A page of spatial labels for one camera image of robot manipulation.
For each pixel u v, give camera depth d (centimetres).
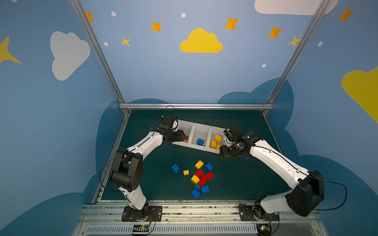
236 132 64
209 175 87
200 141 101
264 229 73
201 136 106
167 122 73
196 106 120
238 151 66
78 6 68
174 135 81
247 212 75
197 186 82
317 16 73
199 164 91
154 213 77
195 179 84
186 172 88
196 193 80
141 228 73
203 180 84
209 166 91
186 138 99
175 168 88
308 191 40
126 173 47
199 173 87
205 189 82
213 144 99
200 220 73
